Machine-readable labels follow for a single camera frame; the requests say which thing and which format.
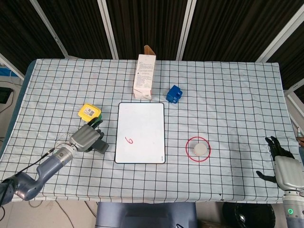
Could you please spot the white round cap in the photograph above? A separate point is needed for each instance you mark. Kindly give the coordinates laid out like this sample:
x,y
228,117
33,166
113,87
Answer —
x,y
200,149

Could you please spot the black checked white tablecloth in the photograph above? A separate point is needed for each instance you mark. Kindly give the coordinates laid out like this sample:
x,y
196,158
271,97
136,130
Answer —
x,y
225,107

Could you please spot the dark grey eraser block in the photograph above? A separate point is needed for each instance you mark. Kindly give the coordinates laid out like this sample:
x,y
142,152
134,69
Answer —
x,y
102,146

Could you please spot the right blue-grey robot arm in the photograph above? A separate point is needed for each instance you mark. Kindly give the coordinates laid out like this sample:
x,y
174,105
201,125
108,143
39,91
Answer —
x,y
293,209

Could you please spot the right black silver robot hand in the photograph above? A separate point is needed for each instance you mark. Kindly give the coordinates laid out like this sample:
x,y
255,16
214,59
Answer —
x,y
288,171

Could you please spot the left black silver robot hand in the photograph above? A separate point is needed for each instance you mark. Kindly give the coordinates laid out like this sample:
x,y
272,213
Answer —
x,y
85,137

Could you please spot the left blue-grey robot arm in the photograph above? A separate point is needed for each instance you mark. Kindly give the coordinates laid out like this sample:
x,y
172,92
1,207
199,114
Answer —
x,y
45,168

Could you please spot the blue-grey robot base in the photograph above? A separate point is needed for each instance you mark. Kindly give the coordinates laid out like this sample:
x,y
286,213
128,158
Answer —
x,y
147,213

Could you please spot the white red carton box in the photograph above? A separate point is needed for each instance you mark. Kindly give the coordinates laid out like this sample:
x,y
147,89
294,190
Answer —
x,y
143,76

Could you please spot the green container yellow lid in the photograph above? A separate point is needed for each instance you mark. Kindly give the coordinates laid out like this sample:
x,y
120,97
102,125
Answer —
x,y
89,111

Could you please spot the black floor box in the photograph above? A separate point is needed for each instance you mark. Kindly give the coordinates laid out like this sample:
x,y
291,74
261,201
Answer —
x,y
4,95

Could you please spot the white whiteboard black rim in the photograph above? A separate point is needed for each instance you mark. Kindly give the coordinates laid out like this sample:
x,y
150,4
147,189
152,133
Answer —
x,y
140,123

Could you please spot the blue toy brick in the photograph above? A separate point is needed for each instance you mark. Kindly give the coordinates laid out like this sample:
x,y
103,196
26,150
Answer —
x,y
174,93

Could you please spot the white metal frame post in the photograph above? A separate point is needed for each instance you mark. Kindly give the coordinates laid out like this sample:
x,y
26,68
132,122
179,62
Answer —
x,y
280,35
51,31
294,104
13,67
108,28
186,28

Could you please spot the black tyre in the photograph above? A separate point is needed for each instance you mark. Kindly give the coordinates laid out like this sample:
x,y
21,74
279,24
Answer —
x,y
249,213

